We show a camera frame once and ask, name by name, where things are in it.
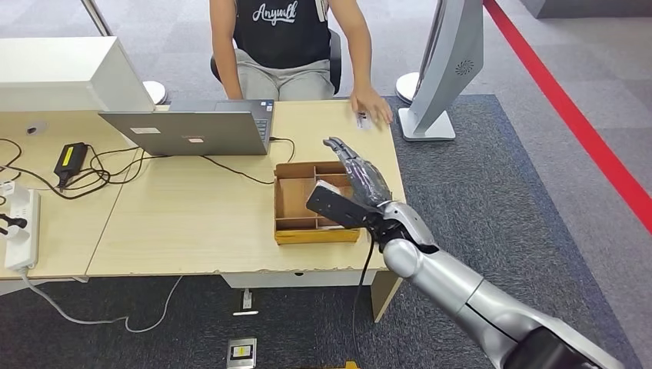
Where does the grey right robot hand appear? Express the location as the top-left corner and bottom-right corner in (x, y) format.
(322, 136), (393, 209)

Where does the person's left hand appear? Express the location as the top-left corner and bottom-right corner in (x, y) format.
(350, 85), (394, 126)

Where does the person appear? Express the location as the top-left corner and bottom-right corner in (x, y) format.
(208, 0), (394, 126)

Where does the round white stand base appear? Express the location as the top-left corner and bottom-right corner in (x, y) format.
(143, 80), (169, 106)
(395, 71), (423, 105)

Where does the wooden compartment box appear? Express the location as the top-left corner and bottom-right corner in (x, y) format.
(273, 161), (363, 246)

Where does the grey kiosk display stand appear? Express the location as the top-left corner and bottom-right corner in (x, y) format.
(397, 0), (485, 142)

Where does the white under-desk beam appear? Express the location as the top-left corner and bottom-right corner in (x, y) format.
(221, 270), (378, 291)

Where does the dark grey carpet mat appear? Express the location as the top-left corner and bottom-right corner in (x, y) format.
(0, 94), (643, 369)

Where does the wooden desk leg panel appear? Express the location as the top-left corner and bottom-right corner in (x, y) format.
(371, 270), (406, 324)

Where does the small white floor fitting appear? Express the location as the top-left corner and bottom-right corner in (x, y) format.
(233, 288), (260, 317)

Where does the grey laptop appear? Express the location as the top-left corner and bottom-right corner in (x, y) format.
(99, 99), (276, 157)

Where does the silver floor socket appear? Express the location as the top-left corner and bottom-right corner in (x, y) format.
(226, 337), (258, 369)

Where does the grey low platform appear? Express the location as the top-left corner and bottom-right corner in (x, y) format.
(519, 0), (652, 20)

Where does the metal pole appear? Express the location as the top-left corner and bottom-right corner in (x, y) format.
(81, 0), (114, 38)

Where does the black power adapter yellow label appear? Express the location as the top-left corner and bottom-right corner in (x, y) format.
(53, 141), (89, 188)

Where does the white box housing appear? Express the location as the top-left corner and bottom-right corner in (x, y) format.
(0, 36), (156, 113)

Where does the white power strip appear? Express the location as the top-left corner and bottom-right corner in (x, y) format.
(4, 183), (42, 272)

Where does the black plug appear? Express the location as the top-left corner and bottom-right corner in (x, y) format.
(0, 212), (30, 236)

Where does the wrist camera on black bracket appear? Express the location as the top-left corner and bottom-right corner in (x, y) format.
(305, 181), (388, 235)

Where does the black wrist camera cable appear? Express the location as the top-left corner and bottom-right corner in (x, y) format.
(351, 236), (376, 369)

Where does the black laptop charging cable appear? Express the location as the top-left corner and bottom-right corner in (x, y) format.
(86, 136), (298, 187)

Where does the white power strip cable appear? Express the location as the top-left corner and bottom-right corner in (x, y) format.
(20, 270), (185, 334)

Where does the black mains cable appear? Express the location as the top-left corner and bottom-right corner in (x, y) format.
(0, 137), (111, 201)

